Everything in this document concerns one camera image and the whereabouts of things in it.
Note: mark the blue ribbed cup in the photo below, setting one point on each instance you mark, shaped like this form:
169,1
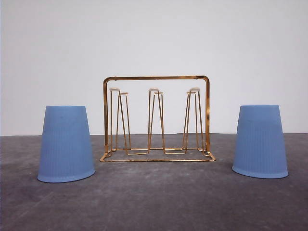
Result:
65,150
259,148

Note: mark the gold wire cup rack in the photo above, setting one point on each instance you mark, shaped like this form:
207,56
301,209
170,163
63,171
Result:
156,118

